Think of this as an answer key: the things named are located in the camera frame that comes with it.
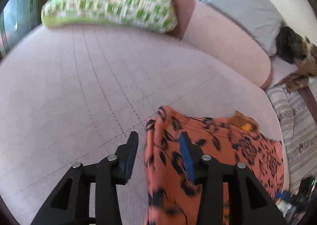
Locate pink bolster pillow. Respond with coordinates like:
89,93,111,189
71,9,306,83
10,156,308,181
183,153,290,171
171,0,274,90

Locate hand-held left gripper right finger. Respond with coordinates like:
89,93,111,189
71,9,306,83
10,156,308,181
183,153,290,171
179,131,288,225

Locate stained glass window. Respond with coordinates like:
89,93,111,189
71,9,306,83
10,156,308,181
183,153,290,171
0,0,50,59

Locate brown crumpled cloth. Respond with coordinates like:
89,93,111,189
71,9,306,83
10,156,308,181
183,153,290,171
285,59,317,93

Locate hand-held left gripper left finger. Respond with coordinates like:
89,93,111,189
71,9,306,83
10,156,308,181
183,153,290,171
31,131,139,225

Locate blue-grey pillow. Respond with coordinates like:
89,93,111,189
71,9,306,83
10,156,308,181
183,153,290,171
198,0,285,57

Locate orange floral blouse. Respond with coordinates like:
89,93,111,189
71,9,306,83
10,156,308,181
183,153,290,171
144,105,285,225

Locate grey striped floral blanket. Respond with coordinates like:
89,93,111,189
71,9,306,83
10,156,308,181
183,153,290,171
266,84,317,191

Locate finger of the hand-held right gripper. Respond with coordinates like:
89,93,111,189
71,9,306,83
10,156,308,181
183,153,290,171
274,190,298,204

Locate dark furry animal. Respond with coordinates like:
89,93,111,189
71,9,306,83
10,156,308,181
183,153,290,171
275,26,317,64

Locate bed with pale pink sheet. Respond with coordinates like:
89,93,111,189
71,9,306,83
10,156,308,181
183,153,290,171
0,24,290,225

